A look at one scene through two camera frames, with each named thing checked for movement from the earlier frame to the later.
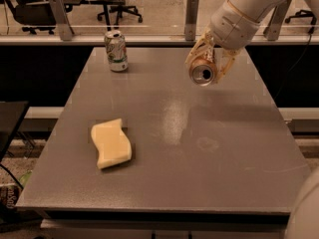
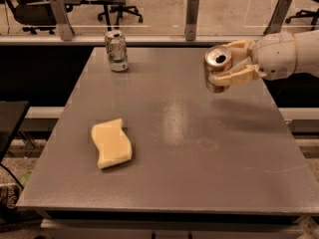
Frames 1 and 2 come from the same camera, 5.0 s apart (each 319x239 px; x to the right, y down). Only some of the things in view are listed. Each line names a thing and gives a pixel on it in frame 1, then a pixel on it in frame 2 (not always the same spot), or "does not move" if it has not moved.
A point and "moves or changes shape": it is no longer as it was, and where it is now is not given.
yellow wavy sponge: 113,146 does not move
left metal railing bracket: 65,28 does not move
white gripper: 233,28 to 274,56
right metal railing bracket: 277,20 does not move
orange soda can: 202,72 moves or changes shape
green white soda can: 117,50 does not move
